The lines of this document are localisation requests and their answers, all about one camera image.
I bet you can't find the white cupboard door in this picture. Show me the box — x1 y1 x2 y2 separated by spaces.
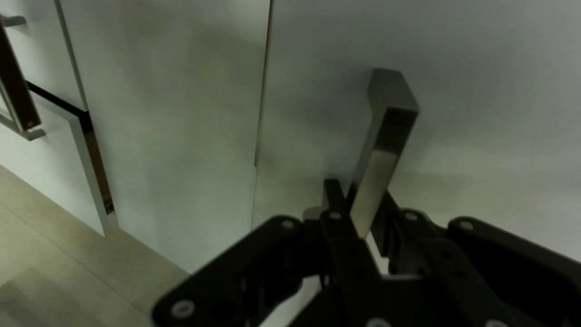
55 0 273 277
251 0 581 327

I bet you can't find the dark drawer handle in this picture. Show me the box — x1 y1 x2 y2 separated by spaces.
0 15 48 142

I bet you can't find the silver bar cupboard handle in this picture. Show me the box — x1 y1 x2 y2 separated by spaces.
349 68 422 242

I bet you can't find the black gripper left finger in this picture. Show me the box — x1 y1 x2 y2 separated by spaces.
151 179 389 327

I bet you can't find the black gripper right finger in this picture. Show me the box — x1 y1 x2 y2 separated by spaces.
371 191 581 327

